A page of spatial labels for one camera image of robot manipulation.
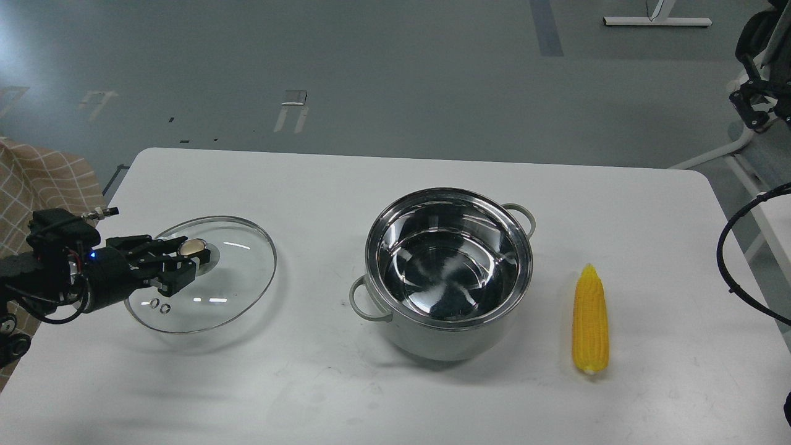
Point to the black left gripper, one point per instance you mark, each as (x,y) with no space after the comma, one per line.
(113,273)

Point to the glass pot lid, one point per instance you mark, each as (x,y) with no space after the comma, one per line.
(240,269)

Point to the yellow corn cob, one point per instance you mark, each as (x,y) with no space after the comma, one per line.
(590,325)

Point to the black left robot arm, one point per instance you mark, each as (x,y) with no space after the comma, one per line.
(66,274)

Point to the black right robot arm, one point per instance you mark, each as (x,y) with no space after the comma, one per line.
(763,52)

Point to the grey steel cooking pot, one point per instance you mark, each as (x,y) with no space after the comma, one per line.
(445,270)

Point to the beige checkered cloth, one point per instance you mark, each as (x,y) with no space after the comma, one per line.
(36,178)

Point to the white floor bar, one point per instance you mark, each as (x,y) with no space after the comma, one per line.
(659,16)

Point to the white metal stand frame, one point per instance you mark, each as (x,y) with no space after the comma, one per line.
(760,161)

